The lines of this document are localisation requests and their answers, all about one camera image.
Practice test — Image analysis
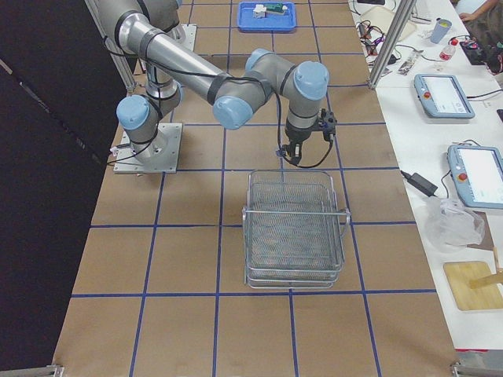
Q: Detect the green terminal block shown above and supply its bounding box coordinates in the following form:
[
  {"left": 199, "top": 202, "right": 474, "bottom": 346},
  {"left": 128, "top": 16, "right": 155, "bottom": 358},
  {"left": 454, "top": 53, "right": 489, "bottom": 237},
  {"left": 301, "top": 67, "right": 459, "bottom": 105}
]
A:
[{"left": 264, "top": 3, "right": 288, "bottom": 15}]

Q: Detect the beige plastic tray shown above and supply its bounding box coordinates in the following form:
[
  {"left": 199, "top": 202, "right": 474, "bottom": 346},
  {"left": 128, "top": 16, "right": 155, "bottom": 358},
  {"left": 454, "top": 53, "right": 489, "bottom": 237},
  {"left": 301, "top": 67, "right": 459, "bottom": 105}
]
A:
[{"left": 361, "top": 5, "right": 417, "bottom": 42}]

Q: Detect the white circuit breaker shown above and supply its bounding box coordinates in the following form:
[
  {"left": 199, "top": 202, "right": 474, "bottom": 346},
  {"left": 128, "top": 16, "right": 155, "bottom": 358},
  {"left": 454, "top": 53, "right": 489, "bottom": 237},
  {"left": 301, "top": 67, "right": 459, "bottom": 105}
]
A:
[{"left": 252, "top": 4, "right": 267, "bottom": 19}]

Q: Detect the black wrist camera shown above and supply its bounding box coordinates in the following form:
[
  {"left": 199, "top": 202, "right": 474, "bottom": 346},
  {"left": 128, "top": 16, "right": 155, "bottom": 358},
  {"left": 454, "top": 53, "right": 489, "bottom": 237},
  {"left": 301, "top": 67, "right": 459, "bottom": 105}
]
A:
[{"left": 318, "top": 108, "right": 337, "bottom": 143}]

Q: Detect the blue teach pendant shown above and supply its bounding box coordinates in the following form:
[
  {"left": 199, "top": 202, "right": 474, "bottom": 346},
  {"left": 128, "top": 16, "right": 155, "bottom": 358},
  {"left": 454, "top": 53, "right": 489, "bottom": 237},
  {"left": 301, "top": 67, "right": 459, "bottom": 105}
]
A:
[
  {"left": 413, "top": 74, "right": 475, "bottom": 119},
  {"left": 447, "top": 145, "right": 502, "bottom": 209}
]

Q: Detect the black power adapter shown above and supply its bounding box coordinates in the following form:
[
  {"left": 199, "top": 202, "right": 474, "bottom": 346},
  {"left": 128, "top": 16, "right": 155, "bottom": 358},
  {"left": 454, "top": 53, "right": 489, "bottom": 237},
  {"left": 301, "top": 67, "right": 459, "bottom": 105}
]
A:
[{"left": 402, "top": 172, "right": 438, "bottom": 197}]

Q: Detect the wooden cutting board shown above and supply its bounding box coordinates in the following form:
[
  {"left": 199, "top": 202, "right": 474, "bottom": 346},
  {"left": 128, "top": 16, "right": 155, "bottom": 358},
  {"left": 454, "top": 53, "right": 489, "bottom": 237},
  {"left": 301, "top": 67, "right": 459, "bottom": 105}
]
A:
[{"left": 443, "top": 261, "right": 502, "bottom": 311}]

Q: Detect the clear bottle red label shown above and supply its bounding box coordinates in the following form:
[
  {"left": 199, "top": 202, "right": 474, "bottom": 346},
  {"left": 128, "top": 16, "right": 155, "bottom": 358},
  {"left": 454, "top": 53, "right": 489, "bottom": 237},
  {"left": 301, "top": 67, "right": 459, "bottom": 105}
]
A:
[{"left": 439, "top": 38, "right": 459, "bottom": 62}]

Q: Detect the blue plastic tray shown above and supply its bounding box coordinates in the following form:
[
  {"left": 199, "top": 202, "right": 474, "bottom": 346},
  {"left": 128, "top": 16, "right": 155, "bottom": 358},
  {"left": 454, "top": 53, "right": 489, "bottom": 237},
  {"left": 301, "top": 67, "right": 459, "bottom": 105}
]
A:
[{"left": 237, "top": 1, "right": 297, "bottom": 32}]

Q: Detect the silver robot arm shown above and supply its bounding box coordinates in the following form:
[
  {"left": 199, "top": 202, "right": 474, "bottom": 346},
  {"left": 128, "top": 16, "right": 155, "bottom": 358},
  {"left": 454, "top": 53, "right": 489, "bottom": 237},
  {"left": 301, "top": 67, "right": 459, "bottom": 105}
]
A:
[
  {"left": 141, "top": 0, "right": 179, "bottom": 32},
  {"left": 97, "top": 1, "right": 336, "bottom": 167}
]

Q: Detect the aluminium frame post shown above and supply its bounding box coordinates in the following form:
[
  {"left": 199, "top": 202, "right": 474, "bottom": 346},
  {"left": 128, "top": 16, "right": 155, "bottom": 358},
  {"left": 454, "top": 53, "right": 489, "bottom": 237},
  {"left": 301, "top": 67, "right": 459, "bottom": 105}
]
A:
[{"left": 368, "top": 0, "right": 416, "bottom": 90}]

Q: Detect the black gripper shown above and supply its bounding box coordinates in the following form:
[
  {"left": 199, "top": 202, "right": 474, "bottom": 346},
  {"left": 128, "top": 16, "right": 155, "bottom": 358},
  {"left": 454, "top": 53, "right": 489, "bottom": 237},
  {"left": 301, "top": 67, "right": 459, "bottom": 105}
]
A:
[{"left": 281, "top": 122, "right": 318, "bottom": 165}]

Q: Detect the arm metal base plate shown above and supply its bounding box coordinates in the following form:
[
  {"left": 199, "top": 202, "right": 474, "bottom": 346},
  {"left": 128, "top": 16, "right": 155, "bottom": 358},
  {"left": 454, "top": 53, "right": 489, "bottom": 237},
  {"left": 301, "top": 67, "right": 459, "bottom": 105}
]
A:
[
  {"left": 171, "top": 24, "right": 197, "bottom": 51},
  {"left": 112, "top": 123, "right": 183, "bottom": 174}
]

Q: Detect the far blue teach pendant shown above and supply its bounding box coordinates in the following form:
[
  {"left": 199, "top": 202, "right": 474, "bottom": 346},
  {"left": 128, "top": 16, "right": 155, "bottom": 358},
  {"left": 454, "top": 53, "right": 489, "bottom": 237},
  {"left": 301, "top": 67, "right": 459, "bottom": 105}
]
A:
[{"left": 413, "top": 74, "right": 475, "bottom": 119}]

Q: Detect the clear plastic bag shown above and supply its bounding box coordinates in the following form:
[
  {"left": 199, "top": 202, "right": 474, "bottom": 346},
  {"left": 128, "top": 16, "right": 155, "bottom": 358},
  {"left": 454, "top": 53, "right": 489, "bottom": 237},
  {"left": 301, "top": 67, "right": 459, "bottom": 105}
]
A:
[{"left": 424, "top": 197, "right": 486, "bottom": 248}]

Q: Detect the blue grey cup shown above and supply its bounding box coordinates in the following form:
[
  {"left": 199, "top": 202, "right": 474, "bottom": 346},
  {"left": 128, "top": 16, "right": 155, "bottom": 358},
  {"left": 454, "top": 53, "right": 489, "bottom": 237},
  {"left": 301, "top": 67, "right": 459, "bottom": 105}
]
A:
[{"left": 429, "top": 18, "right": 452, "bottom": 44}]

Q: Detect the near blue teach pendant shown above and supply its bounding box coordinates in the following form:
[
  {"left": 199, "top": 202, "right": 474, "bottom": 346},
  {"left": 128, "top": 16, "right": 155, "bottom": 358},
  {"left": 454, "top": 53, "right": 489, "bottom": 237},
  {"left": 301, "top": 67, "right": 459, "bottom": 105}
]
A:
[{"left": 447, "top": 145, "right": 502, "bottom": 209}]

